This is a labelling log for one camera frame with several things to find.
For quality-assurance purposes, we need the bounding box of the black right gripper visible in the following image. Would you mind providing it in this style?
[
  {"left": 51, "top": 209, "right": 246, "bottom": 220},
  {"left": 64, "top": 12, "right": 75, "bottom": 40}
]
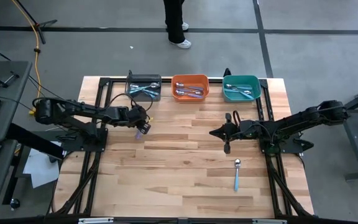
[{"left": 209, "top": 113, "right": 256, "bottom": 155}]

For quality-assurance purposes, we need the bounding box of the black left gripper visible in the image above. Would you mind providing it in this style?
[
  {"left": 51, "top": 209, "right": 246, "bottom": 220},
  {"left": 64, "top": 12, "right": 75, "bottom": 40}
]
[{"left": 126, "top": 105, "right": 152, "bottom": 135}]

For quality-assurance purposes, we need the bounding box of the light blue handled spoon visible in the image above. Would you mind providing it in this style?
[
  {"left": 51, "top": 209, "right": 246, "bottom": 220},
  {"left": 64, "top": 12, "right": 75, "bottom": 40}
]
[
  {"left": 234, "top": 158, "right": 242, "bottom": 192},
  {"left": 223, "top": 88, "right": 255, "bottom": 100},
  {"left": 225, "top": 83, "right": 254, "bottom": 94}
]

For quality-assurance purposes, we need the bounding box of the grey plastic bin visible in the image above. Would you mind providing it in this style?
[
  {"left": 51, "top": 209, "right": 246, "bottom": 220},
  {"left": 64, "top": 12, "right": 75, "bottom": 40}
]
[{"left": 125, "top": 73, "right": 162, "bottom": 103}]

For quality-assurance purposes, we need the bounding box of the teal plastic bin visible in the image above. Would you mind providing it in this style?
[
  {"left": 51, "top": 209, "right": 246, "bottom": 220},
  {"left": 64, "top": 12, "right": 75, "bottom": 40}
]
[{"left": 222, "top": 75, "right": 262, "bottom": 103}]

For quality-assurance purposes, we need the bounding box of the orange plastic bin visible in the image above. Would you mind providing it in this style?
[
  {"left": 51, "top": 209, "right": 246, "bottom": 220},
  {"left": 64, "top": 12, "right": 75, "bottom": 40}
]
[{"left": 170, "top": 73, "right": 210, "bottom": 103}]

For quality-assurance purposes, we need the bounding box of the white paper sheet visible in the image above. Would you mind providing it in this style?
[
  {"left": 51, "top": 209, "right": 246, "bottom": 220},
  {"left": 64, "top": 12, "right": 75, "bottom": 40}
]
[{"left": 22, "top": 141, "right": 61, "bottom": 189}]

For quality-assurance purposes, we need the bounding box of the person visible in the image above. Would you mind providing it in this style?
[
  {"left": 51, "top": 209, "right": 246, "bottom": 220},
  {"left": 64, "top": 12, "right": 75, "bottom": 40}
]
[{"left": 162, "top": 0, "right": 193, "bottom": 50}]

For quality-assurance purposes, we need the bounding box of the black tripod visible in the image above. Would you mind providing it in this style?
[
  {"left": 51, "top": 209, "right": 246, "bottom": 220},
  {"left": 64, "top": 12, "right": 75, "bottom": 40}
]
[{"left": 9, "top": 0, "right": 58, "bottom": 45}]

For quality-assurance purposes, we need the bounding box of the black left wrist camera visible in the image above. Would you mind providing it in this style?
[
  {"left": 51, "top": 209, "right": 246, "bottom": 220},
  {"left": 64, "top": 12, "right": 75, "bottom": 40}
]
[{"left": 131, "top": 105, "right": 148, "bottom": 119}]

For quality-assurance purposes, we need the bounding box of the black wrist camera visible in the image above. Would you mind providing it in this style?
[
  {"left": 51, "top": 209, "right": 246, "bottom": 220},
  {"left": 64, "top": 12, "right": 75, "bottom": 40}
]
[
  {"left": 131, "top": 105, "right": 148, "bottom": 119},
  {"left": 238, "top": 119, "right": 255, "bottom": 131}
]

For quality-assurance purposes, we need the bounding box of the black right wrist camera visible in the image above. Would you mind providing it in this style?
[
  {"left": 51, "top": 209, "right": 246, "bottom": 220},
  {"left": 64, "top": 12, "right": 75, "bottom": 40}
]
[{"left": 238, "top": 119, "right": 255, "bottom": 131}]

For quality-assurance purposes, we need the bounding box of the black aluminium table frame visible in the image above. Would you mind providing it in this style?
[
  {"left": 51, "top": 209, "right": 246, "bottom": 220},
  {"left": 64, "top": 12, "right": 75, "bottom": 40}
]
[{"left": 51, "top": 68, "right": 315, "bottom": 218}]

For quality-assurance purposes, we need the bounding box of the silver metal bracket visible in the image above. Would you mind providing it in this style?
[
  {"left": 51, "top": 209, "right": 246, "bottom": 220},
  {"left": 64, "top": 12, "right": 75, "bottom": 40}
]
[
  {"left": 252, "top": 218, "right": 288, "bottom": 224},
  {"left": 78, "top": 217, "right": 114, "bottom": 224}
]

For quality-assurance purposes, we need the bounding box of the yellow cable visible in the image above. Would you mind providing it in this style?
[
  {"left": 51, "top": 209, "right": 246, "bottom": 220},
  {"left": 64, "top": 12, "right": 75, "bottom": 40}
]
[{"left": 10, "top": 0, "right": 43, "bottom": 116}]

